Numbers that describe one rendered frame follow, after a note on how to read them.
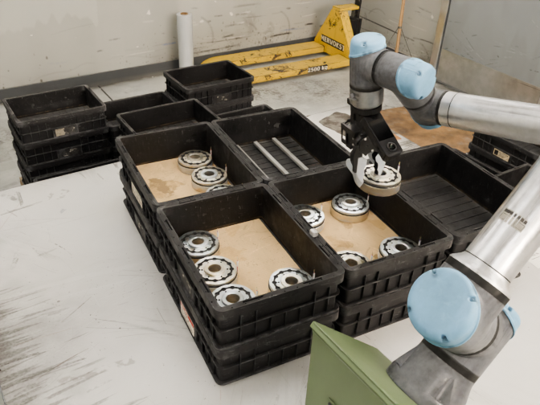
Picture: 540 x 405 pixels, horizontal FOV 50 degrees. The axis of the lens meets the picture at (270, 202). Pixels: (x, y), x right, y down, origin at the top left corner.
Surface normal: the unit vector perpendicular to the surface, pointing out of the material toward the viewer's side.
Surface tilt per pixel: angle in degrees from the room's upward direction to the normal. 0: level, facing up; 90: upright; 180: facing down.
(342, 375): 90
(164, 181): 0
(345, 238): 0
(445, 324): 54
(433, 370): 30
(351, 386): 90
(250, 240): 0
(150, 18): 90
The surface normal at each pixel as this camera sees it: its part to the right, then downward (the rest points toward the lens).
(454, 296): -0.62, -0.24
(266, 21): 0.54, 0.48
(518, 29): -0.84, 0.27
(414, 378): -0.36, -0.59
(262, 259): 0.04, -0.83
